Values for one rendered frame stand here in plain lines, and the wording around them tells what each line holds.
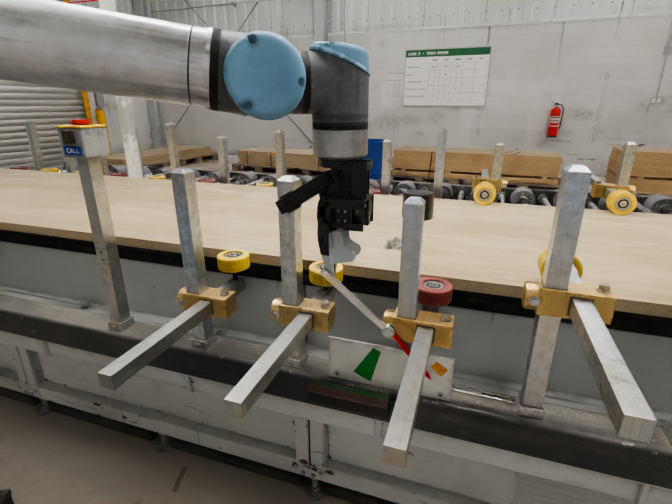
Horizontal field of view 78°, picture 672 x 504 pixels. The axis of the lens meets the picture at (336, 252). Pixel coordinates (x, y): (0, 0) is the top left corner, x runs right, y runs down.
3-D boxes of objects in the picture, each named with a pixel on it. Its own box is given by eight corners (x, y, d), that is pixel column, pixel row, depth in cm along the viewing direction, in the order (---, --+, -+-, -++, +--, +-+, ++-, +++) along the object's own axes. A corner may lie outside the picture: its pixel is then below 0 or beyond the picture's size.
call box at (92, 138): (86, 161, 92) (79, 125, 89) (63, 160, 94) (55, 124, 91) (112, 158, 98) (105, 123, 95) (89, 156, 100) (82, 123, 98)
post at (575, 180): (539, 419, 79) (593, 167, 63) (520, 415, 80) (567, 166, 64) (537, 407, 82) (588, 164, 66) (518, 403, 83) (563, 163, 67)
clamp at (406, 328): (450, 350, 79) (452, 327, 78) (381, 337, 84) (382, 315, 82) (452, 335, 84) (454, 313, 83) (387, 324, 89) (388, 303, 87)
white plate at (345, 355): (449, 402, 83) (454, 360, 80) (328, 376, 91) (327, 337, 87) (449, 400, 84) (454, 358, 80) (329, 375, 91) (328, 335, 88)
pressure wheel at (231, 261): (256, 296, 107) (253, 254, 103) (225, 303, 103) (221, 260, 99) (246, 285, 113) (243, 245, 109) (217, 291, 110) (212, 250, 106)
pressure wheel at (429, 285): (446, 342, 86) (451, 292, 82) (408, 335, 89) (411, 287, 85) (449, 323, 93) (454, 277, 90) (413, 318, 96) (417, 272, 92)
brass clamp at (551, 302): (611, 327, 68) (619, 299, 66) (523, 314, 72) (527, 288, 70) (602, 310, 74) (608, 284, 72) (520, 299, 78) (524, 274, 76)
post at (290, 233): (300, 384, 96) (292, 177, 79) (286, 381, 97) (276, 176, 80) (306, 375, 99) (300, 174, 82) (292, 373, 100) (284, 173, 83)
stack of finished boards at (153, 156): (211, 153, 938) (210, 146, 932) (125, 169, 727) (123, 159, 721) (184, 152, 964) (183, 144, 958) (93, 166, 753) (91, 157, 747)
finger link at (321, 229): (326, 258, 70) (325, 208, 67) (317, 257, 71) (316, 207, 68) (335, 249, 75) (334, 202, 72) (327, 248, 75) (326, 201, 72)
